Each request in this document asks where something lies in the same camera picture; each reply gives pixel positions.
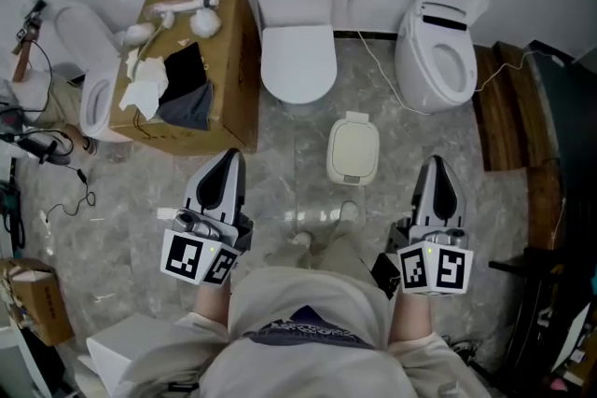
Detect black chair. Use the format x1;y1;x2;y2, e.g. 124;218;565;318
487;195;597;388

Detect cream folded tissue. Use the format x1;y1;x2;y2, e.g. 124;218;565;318
125;55;169;88

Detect dark cabinet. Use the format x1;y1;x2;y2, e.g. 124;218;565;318
526;39;597;201

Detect thin black wire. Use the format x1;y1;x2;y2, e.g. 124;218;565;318
132;106;150;139

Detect white power cable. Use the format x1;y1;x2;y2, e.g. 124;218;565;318
356;30;565;116

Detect person's beige trousers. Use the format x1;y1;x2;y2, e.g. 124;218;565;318
265;218;374;281

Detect small cardboard box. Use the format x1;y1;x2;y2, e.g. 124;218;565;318
0;258;76;347

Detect grey cloth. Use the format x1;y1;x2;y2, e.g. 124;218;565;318
156;81;215;131

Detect small cream trash bin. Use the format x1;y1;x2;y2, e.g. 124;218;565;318
325;110;380;186

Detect large cardboard box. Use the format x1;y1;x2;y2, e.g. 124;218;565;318
108;0;261;157

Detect black cable with adapter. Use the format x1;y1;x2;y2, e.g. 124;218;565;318
46;165;97;218

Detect person's left forearm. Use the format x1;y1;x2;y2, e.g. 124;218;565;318
193;281;232;335

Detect person's white shirt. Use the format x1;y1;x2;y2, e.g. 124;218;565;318
118;268;491;398

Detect black waist-worn box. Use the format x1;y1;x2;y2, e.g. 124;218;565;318
370;252;402;300

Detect white shower head set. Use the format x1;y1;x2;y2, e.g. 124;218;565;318
147;0;221;15

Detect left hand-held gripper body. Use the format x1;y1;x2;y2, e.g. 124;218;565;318
160;205;256;287

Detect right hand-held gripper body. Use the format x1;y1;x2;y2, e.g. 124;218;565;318
386;222;475;296

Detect brown wooden platform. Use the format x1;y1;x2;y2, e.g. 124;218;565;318
471;42;565;248

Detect white crumpled paper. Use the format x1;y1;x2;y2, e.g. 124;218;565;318
118;78;162;120

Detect white toilet with closed lid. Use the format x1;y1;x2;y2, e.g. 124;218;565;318
253;0;339;116

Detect white round dome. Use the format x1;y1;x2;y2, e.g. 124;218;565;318
124;22;156;46

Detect grey and black power tool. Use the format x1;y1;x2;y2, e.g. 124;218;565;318
0;128;76;167

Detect white smart toilet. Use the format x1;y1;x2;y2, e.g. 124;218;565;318
395;0;489;114

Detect person's right forearm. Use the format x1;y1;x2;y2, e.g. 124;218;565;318
389;291;433;344

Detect person's right shoe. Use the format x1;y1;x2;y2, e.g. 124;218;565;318
340;199;360;225

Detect black cloth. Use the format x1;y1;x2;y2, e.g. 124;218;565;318
157;40;209;108

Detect white box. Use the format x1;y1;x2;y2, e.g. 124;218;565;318
86;311;187;398

